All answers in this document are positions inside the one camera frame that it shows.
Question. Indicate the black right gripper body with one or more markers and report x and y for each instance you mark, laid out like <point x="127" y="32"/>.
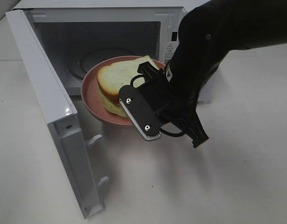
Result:
<point x="176" y="116"/>

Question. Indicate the glass microwave turntable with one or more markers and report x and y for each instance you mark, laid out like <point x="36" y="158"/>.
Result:
<point x="92" y="58"/>

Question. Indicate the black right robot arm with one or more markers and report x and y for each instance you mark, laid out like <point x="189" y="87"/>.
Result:
<point x="206" y="35"/>

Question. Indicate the pink round plate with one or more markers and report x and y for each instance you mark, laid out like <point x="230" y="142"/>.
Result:
<point x="92" y="100"/>

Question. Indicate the white microwave door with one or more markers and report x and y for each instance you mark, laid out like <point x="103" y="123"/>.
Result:
<point x="60" y="114"/>

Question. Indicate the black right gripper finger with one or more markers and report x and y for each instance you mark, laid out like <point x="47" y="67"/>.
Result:
<point x="140" y="113"/>

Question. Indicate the white microwave oven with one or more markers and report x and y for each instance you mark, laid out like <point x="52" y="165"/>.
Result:
<point x="68" y="29"/>

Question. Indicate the toast sandwich with lettuce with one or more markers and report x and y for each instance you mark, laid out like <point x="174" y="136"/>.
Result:
<point x="111" y="78"/>

